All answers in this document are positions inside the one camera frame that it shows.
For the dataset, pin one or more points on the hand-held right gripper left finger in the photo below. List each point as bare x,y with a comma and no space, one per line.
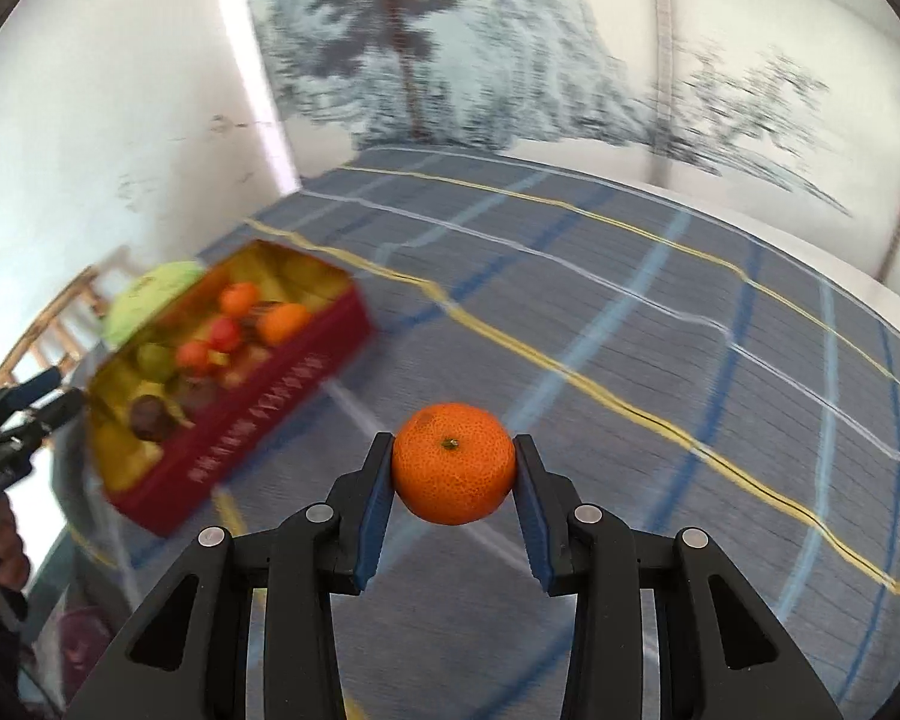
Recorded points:
371,517

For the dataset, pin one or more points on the person's left hand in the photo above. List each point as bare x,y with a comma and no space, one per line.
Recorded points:
4,551

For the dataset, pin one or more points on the red tin box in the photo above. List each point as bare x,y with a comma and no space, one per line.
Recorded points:
255,420

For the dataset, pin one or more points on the orange mandarin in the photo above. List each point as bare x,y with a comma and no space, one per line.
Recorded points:
285,322
240,298
454,465

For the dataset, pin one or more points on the green persimmon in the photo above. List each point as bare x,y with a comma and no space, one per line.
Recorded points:
156,360

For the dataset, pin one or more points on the landscape ink wall painting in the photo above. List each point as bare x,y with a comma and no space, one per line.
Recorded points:
495,37

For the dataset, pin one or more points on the green tissue pack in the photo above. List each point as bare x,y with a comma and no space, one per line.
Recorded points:
150,292

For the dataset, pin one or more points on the wooden chair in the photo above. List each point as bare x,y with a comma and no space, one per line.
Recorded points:
45,322

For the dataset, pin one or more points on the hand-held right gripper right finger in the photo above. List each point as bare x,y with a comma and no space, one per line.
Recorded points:
532,517

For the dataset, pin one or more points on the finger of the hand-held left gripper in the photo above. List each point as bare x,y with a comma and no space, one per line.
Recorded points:
56,409
37,384

